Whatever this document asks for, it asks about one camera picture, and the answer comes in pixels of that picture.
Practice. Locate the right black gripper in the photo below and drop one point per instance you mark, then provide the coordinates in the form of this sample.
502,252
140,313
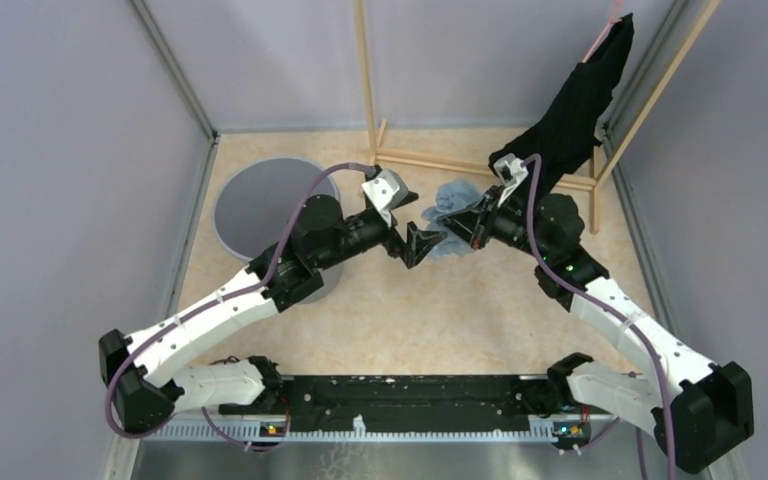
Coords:
476,223

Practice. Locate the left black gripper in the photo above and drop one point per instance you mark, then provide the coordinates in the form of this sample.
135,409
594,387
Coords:
419,243

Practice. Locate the light blue trash bag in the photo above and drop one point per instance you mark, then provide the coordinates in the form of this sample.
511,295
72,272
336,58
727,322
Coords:
450,197

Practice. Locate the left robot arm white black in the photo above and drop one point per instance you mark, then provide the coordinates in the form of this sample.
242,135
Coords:
147,374

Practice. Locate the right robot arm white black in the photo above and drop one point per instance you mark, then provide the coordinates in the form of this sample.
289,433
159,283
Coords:
695,409

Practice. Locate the grey plastic trash bin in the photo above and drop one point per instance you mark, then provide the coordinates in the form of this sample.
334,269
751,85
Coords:
253,207

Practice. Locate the wooden clothes rack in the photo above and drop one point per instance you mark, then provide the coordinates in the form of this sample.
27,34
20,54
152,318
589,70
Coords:
677,34

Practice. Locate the black hanging garment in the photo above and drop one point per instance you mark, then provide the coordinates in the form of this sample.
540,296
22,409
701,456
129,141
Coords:
564,136

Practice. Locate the pink clothes hanger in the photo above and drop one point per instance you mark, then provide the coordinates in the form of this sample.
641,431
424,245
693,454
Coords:
612,20

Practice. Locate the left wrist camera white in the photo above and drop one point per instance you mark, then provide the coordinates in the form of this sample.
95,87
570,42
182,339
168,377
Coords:
379,191

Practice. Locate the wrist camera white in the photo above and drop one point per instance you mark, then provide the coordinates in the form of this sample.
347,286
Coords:
379,191
511,170

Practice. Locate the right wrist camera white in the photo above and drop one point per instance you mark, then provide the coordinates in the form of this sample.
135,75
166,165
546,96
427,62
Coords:
511,170

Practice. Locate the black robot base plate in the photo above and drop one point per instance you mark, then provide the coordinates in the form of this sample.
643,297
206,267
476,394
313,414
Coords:
411,404

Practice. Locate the white slotted cable duct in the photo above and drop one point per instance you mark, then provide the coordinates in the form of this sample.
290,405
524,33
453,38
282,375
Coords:
255,431

